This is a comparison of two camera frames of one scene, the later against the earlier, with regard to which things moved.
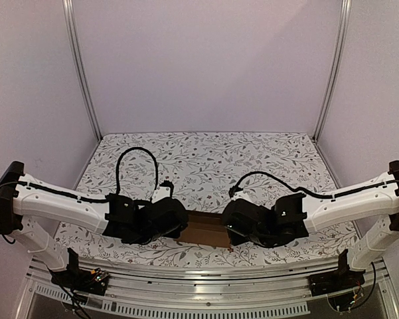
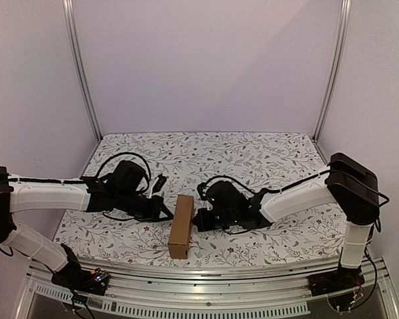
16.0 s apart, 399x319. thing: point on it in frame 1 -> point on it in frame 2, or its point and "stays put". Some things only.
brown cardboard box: (206, 228) -> (182, 227)
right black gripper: (236, 224) -> (203, 218)
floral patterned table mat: (204, 173) stays put
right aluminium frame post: (345, 16) stays put
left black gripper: (176, 234) -> (153, 215)
